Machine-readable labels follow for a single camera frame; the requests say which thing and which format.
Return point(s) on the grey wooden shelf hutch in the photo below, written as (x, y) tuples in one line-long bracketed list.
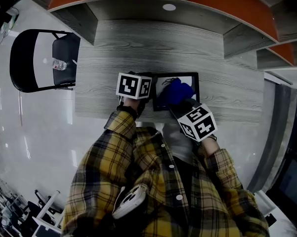
[(224, 1)]

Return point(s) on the black framed antler picture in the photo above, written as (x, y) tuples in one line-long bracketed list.
[(196, 88)]

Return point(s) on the yellow plaid shirt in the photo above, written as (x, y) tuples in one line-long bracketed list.
[(150, 176)]

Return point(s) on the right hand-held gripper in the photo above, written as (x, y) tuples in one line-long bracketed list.
[(200, 125)]

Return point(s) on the black folding chair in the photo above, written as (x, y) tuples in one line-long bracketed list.
[(22, 63)]

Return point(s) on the grey wooden desk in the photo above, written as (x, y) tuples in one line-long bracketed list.
[(163, 46)]

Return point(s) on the blue cloth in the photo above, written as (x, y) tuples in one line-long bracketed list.
[(175, 92)]

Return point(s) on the person's right forearm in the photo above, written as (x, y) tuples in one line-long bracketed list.
[(222, 164)]

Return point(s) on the person's light grey garment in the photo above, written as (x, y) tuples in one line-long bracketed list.
[(180, 142)]

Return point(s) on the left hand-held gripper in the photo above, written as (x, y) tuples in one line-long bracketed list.
[(131, 85)]

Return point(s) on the white metal stand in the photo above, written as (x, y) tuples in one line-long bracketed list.
[(48, 211)]

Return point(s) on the person's left forearm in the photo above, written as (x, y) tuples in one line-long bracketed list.
[(113, 144)]

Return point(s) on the white phone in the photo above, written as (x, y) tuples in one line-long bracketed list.
[(131, 202)]

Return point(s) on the black-framed glass door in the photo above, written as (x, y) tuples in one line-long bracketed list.
[(291, 181)]

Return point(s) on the clear plastic water bottle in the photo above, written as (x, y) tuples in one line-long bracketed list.
[(59, 64)]

